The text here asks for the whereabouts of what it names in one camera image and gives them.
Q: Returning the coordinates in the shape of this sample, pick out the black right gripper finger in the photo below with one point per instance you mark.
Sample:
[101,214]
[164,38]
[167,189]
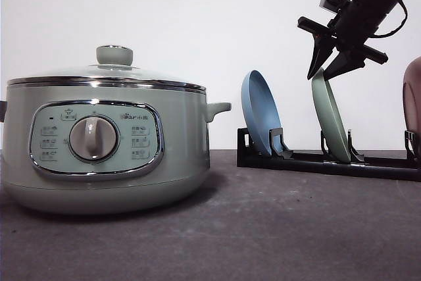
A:
[320,54]
[348,62]

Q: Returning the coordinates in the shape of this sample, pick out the green plate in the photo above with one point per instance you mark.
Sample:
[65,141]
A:
[332,123]

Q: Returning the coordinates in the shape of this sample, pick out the glass lid with green knob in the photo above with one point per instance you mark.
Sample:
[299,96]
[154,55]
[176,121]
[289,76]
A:
[114,55]

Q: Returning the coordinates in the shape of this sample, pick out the pink plate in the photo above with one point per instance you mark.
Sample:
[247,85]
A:
[414,96]

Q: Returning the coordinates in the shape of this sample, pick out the blue plate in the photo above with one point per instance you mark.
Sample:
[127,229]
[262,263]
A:
[260,113]

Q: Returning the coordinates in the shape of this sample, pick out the black plate rack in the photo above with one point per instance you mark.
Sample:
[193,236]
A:
[378,170]

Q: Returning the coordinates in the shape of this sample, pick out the green electric steamer pot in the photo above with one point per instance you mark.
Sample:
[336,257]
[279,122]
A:
[184,129]

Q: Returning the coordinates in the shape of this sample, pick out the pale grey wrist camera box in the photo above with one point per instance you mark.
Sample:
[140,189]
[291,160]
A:
[324,1]

